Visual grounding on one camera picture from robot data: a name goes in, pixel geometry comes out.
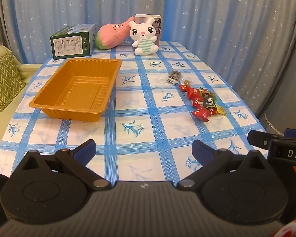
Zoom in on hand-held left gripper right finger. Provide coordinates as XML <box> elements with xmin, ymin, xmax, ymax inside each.
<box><xmin>176</xmin><ymin>140</ymin><xmax>280</xmax><ymax>192</ymax></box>

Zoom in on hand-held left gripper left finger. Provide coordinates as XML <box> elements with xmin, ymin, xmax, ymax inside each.
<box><xmin>8</xmin><ymin>139</ymin><xmax>112</xmax><ymax>192</ymax></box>

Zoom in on colourful candy packet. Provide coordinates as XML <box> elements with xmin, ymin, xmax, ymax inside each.
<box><xmin>212</xmin><ymin>105</ymin><xmax>227</xmax><ymax>116</ymax></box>

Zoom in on large red candy packet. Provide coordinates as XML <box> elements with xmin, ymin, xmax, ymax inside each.
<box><xmin>185</xmin><ymin>86</ymin><xmax>206</xmax><ymax>104</ymax></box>

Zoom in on orange plastic tray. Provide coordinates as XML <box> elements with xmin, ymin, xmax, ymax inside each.
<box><xmin>29</xmin><ymin>58</ymin><xmax>123</xmax><ymax>123</ymax></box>

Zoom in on grey snack packet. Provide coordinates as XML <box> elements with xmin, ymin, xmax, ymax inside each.
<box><xmin>167</xmin><ymin>70</ymin><xmax>182</xmax><ymax>85</ymax></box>

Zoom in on blue checked tablecloth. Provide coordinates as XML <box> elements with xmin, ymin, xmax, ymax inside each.
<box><xmin>0</xmin><ymin>41</ymin><xmax>270</xmax><ymax>187</ymax></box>

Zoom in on pale green sofa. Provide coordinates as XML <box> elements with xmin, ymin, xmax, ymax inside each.
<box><xmin>0</xmin><ymin>31</ymin><xmax>44</xmax><ymax>173</ymax></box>

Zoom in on green zigzag cushion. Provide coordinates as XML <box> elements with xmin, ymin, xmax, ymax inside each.
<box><xmin>0</xmin><ymin>53</ymin><xmax>27</xmax><ymax>113</ymax></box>

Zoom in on green cardboard box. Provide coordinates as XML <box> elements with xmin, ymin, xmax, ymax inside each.
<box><xmin>50</xmin><ymin>24</ymin><xmax>97</xmax><ymax>60</ymax></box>

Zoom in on pink plush toy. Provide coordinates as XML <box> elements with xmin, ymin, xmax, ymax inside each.
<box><xmin>96</xmin><ymin>16</ymin><xmax>136</xmax><ymax>50</ymax></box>

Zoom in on white rabbit plush toy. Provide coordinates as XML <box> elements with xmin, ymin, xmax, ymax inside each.
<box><xmin>128</xmin><ymin>17</ymin><xmax>161</xmax><ymax>55</ymax></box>

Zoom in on grey floral cardboard box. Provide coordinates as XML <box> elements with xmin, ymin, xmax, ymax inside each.
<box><xmin>134</xmin><ymin>14</ymin><xmax>162</xmax><ymax>50</ymax></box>

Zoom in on blue starry curtain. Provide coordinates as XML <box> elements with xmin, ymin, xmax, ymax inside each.
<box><xmin>0</xmin><ymin>0</ymin><xmax>296</xmax><ymax>139</ymax></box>

